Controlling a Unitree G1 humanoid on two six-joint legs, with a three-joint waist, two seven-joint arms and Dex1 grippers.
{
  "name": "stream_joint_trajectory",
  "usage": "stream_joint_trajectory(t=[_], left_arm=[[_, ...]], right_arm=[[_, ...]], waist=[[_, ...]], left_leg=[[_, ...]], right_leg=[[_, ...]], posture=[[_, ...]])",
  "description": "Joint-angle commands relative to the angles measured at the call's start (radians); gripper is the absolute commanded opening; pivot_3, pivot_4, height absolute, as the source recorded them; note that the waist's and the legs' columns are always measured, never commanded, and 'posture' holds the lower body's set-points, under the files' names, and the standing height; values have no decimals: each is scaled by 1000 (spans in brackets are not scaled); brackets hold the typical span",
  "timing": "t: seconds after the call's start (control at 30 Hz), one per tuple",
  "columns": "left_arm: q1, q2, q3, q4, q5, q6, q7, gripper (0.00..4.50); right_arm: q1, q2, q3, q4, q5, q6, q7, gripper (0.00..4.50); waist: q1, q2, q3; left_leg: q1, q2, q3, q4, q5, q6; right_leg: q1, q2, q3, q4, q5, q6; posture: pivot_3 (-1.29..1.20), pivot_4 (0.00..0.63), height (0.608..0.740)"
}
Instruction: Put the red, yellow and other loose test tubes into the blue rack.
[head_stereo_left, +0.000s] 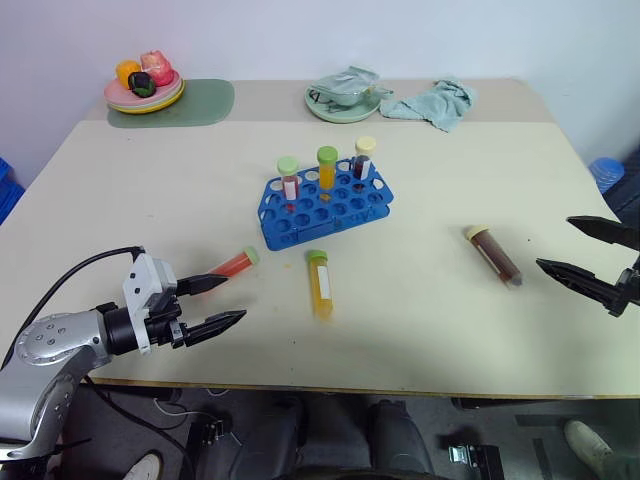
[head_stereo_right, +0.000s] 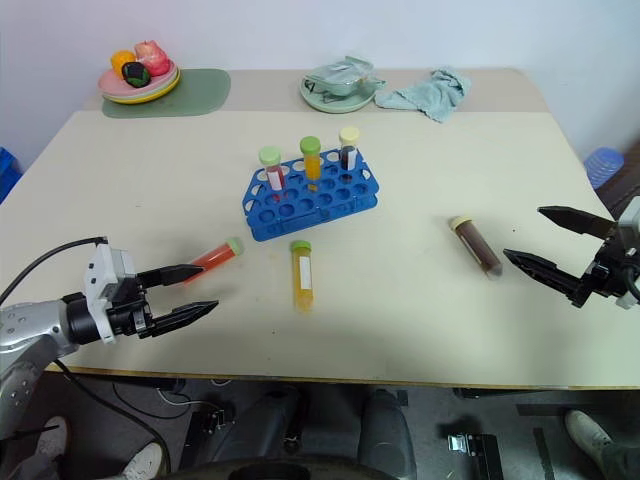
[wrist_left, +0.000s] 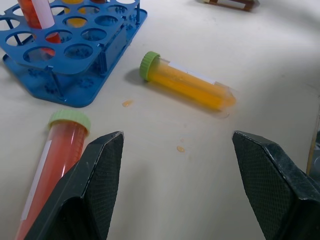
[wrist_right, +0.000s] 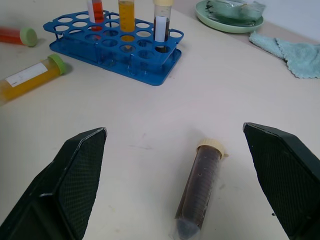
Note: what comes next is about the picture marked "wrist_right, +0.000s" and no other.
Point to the orange tube green cap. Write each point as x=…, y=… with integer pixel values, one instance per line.
x=30, y=77

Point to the red tube green cap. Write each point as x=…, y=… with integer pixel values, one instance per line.
x=17, y=36

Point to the red liquid tube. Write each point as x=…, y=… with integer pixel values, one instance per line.
x=96, y=15

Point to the clear plastic bag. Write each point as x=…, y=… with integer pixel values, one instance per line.
x=232, y=10

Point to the yellow liquid tube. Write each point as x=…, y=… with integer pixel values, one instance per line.
x=126, y=17

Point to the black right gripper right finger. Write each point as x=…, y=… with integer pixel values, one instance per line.
x=282, y=175

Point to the dark brown tube cream cap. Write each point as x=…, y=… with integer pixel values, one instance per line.
x=162, y=25
x=197, y=190

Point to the light green plate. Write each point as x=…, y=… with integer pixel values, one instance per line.
x=225, y=23

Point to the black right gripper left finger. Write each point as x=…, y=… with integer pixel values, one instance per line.
x=67, y=180

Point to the blue plastic test tube rack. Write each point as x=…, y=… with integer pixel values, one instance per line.
x=112, y=52

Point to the light blue cloth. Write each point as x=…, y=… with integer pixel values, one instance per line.
x=295, y=55

